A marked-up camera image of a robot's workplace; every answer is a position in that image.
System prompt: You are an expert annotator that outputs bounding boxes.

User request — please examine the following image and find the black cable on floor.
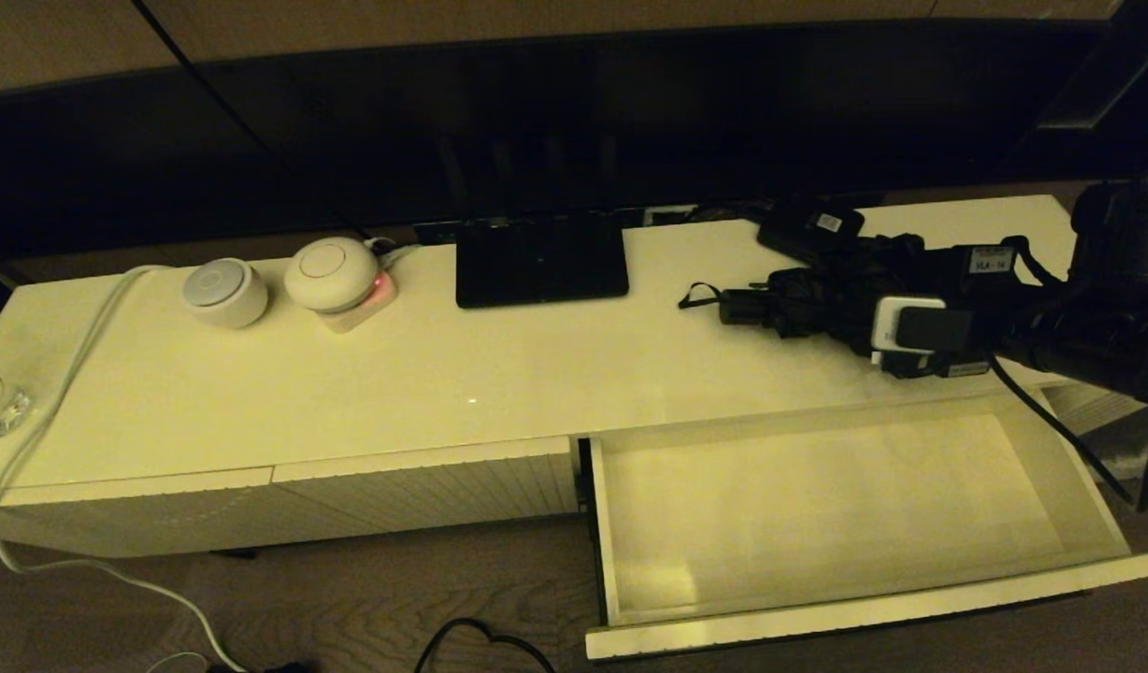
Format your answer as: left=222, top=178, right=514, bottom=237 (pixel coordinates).
left=413, top=619, right=556, bottom=673

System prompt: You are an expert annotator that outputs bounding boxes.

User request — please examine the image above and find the black flat screen television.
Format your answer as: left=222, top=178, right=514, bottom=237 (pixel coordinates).
left=0, top=21, right=1136, bottom=263

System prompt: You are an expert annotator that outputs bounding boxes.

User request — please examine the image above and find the thick white power cable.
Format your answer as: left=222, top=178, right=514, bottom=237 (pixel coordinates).
left=0, top=266, right=248, bottom=673

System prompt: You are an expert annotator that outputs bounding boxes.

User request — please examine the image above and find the small black set-top box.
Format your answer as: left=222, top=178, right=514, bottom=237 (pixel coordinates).
left=756, top=198, right=865, bottom=267

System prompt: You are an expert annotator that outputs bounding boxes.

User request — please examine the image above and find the white power strip red light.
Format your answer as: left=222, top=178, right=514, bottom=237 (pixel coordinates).
left=320, top=270, right=400, bottom=335

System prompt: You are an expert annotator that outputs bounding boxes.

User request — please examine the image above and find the white speaker with grey top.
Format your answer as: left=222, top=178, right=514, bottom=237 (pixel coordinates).
left=181, top=258, right=270, bottom=329

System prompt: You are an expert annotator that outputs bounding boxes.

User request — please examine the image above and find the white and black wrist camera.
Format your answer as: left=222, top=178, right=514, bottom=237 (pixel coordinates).
left=870, top=296, right=975, bottom=370

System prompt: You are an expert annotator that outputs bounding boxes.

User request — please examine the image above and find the white cabinet drawer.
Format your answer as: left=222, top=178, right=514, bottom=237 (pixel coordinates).
left=579, top=388, right=1148, bottom=661

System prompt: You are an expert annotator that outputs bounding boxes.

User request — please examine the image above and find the white round dome device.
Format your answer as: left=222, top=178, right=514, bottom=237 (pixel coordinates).
left=284, top=236, right=381, bottom=314

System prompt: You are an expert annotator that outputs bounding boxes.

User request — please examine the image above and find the thin black wall cable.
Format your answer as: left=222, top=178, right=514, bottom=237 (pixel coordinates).
left=133, top=0, right=374, bottom=239

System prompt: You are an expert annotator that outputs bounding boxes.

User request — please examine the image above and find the thin black camera cable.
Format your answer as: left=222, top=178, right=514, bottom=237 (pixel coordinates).
left=988, top=355, right=1136, bottom=506

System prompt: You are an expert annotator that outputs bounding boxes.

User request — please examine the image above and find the black television base plate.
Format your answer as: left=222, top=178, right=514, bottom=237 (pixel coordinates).
left=455, top=217, right=629, bottom=311

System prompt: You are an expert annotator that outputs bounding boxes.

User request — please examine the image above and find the black umbrella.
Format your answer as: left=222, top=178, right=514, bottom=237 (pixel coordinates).
left=679, top=234, right=926, bottom=358

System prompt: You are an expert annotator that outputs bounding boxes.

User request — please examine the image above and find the white TV cabinet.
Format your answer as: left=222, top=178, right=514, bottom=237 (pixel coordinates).
left=0, top=194, right=1148, bottom=560

